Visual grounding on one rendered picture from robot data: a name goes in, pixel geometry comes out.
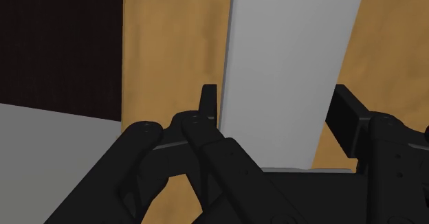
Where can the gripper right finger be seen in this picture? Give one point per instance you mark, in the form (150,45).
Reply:
(388,156)

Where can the white flat slab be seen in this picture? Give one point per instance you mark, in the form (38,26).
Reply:
(285,66)

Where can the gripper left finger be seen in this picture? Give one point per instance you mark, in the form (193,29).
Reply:
(214,163)

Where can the wooden table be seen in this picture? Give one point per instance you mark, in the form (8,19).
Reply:
(174,49)

